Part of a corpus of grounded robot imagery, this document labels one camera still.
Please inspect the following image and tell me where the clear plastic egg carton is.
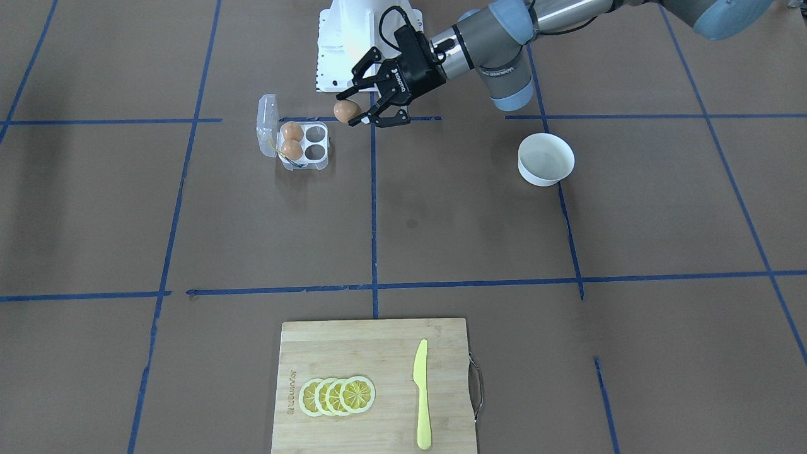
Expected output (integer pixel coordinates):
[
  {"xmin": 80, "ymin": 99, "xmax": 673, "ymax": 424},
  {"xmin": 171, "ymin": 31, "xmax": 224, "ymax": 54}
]
[{"xmin": 255, "ymin": 94, "xmax": 330, "ymax": 172}]

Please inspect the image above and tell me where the bamboo cutting board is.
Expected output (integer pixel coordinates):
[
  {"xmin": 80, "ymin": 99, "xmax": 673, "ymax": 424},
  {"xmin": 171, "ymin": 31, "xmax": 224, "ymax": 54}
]
[{"xmin": 271, "ymin": 317, "xmax": 478, "ymax": 453}]

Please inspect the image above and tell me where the brown egg slot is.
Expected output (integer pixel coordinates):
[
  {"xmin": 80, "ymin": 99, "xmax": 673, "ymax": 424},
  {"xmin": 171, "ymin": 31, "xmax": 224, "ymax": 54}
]
[
  {"xmin": 280, "ymin": 140, "xmax": 305, "ymax": 161},
  {"xmin": 281, "ymin": 121, "xmax": 305, "ymax": 142}
]

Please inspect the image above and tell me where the lemon slice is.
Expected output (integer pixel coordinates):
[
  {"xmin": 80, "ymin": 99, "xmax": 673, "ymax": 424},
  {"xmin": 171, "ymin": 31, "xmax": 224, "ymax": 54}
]
[
  {"xmin": 298, "ymin": 378, "xmax": 323, "ymax": 417},
  {"xmin": 339, "ymin": 376, "xmax": 376, "ymax": 414},
  {"xmin": 314, "ymin": 377, "xmax": 337, "ymax": 416},
  {"xmin": 325, "ymin": 378, "xmax": 350, "ymax": 416}
]

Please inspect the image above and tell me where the brown egg front slot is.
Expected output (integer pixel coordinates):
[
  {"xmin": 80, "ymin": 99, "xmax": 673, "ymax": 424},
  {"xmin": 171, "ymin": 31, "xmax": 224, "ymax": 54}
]
[{"xmin": 280, "ymin": 140, "xmax": 305, "ymax": 161}]

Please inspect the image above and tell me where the white round bowl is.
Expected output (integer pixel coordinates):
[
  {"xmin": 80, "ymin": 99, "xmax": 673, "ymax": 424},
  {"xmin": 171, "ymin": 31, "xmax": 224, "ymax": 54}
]
[{"xmin": 517, "ymin": 133, "xmax": 576, "ymax": 187}]

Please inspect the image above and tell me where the brown egg rear slot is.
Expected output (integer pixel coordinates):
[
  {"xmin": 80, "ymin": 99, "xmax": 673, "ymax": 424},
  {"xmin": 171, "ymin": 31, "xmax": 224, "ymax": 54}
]
[{"xmin": 281, "ymin": 121, "xmax": 305, "ymax": 142}]

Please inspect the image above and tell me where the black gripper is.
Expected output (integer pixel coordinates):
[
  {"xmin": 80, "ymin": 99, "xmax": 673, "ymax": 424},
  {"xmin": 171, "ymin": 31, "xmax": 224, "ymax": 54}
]
[{"xmin": 335, "ymin": 26, "xmax": 447, "ymax": 127}]

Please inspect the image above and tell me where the yellow plastic knife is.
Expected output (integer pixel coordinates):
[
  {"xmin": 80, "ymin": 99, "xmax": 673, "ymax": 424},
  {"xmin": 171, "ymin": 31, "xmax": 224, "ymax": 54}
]
[{"xmin": 412, "ymin": 339, "xmax": 433, "ymax": 451}]

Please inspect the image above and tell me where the brown egg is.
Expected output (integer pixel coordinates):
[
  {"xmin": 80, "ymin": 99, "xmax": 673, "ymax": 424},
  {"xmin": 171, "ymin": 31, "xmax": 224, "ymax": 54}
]
[{"xmin": 334, "ymin": 100, "xmax": 361, "ymax": 124}]

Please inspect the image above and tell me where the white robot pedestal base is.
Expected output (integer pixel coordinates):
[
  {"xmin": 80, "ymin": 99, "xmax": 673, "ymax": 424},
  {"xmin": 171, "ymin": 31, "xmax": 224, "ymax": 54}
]
[{"xmin": 315, "ymin": 1, "xmax": 424, "ymax": 93}]

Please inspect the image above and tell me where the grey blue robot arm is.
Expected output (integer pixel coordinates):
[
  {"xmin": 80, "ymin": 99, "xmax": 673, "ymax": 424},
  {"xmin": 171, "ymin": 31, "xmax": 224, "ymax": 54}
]
[{"xmin": 336, "ymin": 1, "xmax": 625, "ymax": 127}]

